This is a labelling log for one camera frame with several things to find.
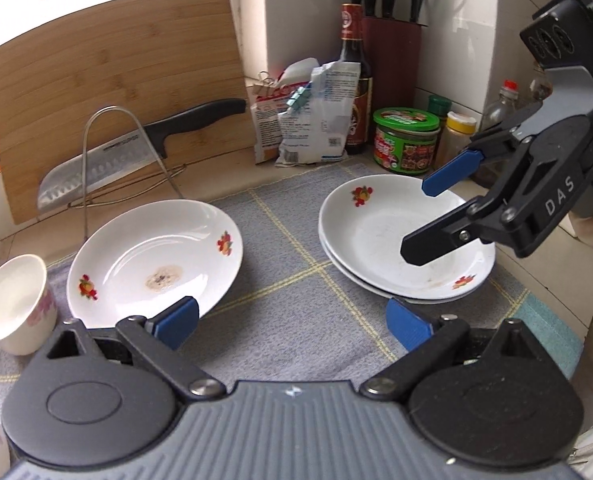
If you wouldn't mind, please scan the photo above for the dark red knife block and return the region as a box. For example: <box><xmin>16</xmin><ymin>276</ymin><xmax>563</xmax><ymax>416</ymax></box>
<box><xmin>361</xmin><ymin>16</ymin><xmax>423</xmax><ymax>128</ymax></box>

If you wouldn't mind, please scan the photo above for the metal wire rack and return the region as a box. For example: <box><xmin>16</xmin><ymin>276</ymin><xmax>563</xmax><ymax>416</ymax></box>
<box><xmin>35</xmin><ymin>106</ymin><xmax>187</xmax><ymax>243</ymax></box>

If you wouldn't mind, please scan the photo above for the small green lid jar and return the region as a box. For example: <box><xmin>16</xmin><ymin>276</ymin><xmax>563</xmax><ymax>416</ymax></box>
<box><xmin>427</xmin><ymin>94</ymin><xmax>452</xmax><ymax>126</ymax></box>

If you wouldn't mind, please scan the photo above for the red and white bag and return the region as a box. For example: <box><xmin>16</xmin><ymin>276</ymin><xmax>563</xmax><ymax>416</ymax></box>
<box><xmin>249</xmin><ymin>57</ymin><xmax>322</xmax><ymax>165</ymax></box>

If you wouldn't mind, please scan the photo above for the black handled kitchen knife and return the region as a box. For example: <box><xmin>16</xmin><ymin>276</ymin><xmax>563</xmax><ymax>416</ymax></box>
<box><xmin>36</xmin><ymin>98</ymin><xmax>247</xmax><ymax>212</ymax></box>

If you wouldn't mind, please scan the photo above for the dark soy sauce bottle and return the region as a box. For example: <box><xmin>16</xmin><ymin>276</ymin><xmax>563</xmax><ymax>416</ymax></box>
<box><xmin>339</xmin><ymin>3</ymin><xmax>374</xmax><ymax>156</ymax></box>

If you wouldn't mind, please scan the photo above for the person's right hand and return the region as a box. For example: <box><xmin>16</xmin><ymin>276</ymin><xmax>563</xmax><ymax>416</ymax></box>
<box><xmin>569</xmin><ymin>160</ymin><xmax>593</xmax><ymax>248</ymax></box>

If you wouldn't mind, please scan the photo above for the clear bottle red cap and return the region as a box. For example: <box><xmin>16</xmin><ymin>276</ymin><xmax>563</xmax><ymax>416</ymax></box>
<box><xmin>482</xmin><ymin>79</ymin><xmax>522</xmax><ymax>133</ymax></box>

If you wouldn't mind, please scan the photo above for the white printed bag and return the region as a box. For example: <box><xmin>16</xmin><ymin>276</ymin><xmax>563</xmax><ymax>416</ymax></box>
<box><xmin>275</xmin><ymin>60</ymin><xmax>362</xmax><ymax>167</ymax></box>

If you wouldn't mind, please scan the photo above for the yellow lid spice jar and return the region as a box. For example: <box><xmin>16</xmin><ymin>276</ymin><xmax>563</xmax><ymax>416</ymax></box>
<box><xmin>436</xmin><ymin>112</ymin><xmax>478</xmax><ymax>171</ymax></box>

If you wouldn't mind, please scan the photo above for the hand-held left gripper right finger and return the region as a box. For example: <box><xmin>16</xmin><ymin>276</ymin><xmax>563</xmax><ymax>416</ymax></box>
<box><xmin>359</xmin><ymin>297</ymin><xmax>552</xmax><ymax>402</ymax></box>

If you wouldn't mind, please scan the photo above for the white fruit print plate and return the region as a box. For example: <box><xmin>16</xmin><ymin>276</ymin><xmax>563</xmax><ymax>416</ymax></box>
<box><xmin>66</xmin><ymin>200</ymin><xmax>244</xmax><ymax>331</ymax></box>
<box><xmin>318</xmin><ymin>174</ymin><xmax>496</xmax><ymax>300</ymax></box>
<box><xmin>319</xmin><ymin>230</ymin><xmax>496</xmax><ymax>305</ymax></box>

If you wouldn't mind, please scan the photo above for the teal bag clip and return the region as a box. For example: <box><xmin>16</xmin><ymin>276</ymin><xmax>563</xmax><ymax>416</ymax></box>
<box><xmin>287</xmin><ymin>84</ymin><xmax>313</xmax><ymax>113</ymax></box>

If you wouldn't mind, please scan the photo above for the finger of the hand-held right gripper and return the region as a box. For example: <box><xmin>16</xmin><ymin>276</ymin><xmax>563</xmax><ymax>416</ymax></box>
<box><xmin>422</xmin><ymin>102</ymin><xmax>552</xmax><ymax>197</ymax></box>
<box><xmin>400</xmin><ymin>195</ymin><xmax>528</xmax><ymax>267</ymax></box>

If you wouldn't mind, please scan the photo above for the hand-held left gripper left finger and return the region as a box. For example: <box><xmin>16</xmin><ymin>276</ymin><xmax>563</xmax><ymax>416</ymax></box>
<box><xmin>24</xmin><ymin>296</ymin><xmax>227</xmax><ymax>402</ymax></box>

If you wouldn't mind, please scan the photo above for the grey checked towel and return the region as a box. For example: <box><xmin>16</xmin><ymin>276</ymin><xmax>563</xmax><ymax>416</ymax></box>
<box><xmin>0</xmin><ymin>162</ymin><xmax>584</xmax><ymax>411</ymax></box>

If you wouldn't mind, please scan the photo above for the green lid sauce jar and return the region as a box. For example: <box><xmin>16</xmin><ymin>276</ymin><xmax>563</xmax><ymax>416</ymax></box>
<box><xmin>372</xmin><ymin>107</ymin><xmax>441</xmax><ymax>176</ymax></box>

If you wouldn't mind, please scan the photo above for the bamboo cutting board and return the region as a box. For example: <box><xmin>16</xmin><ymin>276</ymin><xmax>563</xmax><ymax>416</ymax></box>
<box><xmin>0</xmin><ymin>0</ymin><xmax>257</xmax><ymax>226</ymax></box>

